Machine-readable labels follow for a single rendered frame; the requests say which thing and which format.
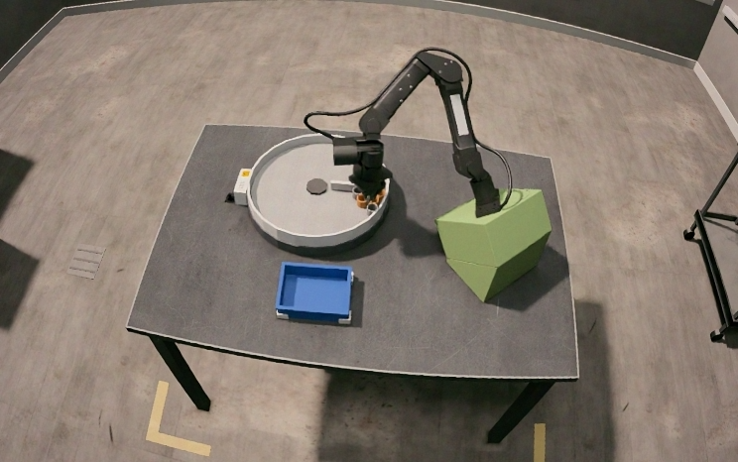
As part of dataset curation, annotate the white round turntable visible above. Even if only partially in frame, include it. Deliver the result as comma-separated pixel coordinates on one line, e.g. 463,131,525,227
225,134,390,257

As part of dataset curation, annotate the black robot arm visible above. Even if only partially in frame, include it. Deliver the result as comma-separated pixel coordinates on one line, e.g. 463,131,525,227
332,52,501,218

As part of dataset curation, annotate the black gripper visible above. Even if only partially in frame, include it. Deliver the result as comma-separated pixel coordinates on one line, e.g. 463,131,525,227
348,161,393,203

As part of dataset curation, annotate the blue open tray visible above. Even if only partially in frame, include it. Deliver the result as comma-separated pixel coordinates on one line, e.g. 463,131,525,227
276,262,352,322

